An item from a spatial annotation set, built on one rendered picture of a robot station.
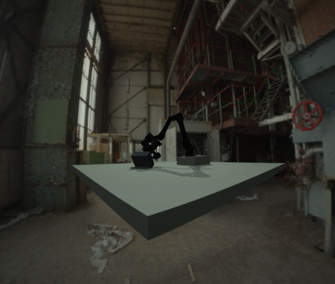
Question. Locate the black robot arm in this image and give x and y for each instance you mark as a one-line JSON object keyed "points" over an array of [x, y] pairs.
{"points": [[185, 143]]}

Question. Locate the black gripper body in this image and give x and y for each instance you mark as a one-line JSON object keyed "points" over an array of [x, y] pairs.
{"points": [[152, 147]]}

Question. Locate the grey sloped panel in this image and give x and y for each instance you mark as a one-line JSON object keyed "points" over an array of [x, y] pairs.
{"points": [[142, 160]]}

